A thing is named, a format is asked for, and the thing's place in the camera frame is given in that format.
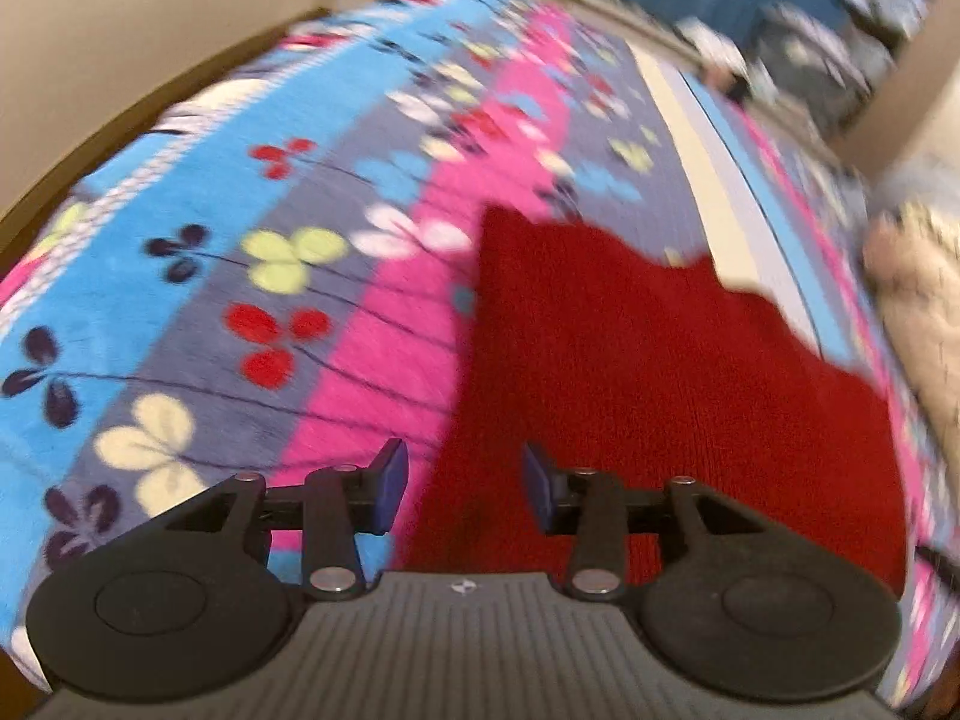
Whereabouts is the clear storage box purple lid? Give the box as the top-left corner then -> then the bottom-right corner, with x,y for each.
750,4 -> 895,137

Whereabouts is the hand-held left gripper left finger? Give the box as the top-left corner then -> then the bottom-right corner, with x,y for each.
163,439 -> 410,601

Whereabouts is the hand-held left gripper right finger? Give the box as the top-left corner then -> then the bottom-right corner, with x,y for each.
521,441 -> 766,601

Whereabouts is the floral striped blanket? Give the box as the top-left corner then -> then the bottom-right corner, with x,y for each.
0,0 -> 960,713

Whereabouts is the red knitted sweater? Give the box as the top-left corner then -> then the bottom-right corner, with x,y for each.
394,204 -> 912,601

